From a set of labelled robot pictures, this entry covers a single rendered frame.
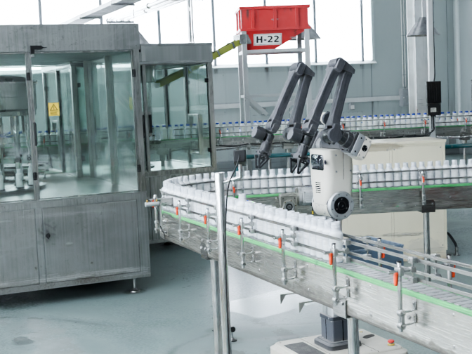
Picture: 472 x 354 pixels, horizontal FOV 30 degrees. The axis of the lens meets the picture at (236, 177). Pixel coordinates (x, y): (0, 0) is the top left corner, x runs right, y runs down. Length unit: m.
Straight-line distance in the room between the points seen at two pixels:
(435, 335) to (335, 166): 1.98
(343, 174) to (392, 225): 3.93
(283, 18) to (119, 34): 4.01
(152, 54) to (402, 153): 2.94
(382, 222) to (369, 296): 5.40
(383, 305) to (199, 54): 6.92
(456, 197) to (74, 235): 3.19
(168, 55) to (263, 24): 1.87
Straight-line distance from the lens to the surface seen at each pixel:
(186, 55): 9.86
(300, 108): 5.09
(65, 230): 7.60
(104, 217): 7.66
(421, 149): 8.76
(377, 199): 6.33
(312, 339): 5.24
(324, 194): 4.87
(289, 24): 11.29
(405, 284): 3.21
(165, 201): 5.42
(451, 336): 2.96
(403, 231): 8.79
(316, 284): 3.71
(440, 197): 6.46
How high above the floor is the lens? 1.69
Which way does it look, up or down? 5 degrees down
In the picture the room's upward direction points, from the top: 3 degrees counter-clockwise
